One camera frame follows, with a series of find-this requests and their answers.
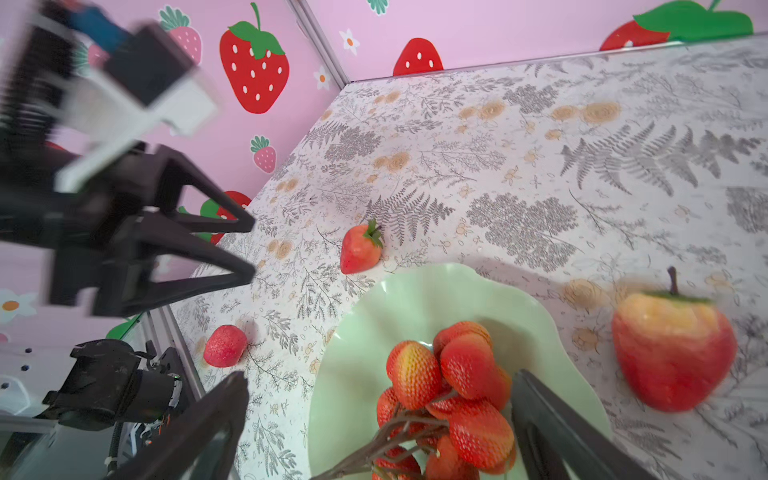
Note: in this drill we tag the red yellow fake apple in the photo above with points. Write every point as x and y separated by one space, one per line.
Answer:
673 349

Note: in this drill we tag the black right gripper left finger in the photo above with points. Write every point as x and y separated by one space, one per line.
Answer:
202 443

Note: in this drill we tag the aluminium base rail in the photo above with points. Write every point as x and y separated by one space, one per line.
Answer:
133 387

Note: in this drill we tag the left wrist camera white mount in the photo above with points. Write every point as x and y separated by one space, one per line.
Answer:
148 80

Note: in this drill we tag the left aluminium corner post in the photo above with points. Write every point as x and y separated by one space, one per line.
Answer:
312 30

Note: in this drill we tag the light green fruit bowl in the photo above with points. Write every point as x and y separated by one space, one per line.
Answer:
415 305

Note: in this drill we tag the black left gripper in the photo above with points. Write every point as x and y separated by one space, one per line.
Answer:
112 240

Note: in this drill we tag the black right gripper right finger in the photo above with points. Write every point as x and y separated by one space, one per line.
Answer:
556 442

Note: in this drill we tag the red fake peach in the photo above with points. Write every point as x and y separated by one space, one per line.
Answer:
225 346

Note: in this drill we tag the fake strawberry bunch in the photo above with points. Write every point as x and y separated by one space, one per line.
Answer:
441 417

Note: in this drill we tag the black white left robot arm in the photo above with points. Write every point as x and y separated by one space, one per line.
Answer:
69 41

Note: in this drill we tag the single fake strawberry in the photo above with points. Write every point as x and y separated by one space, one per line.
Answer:
362 247

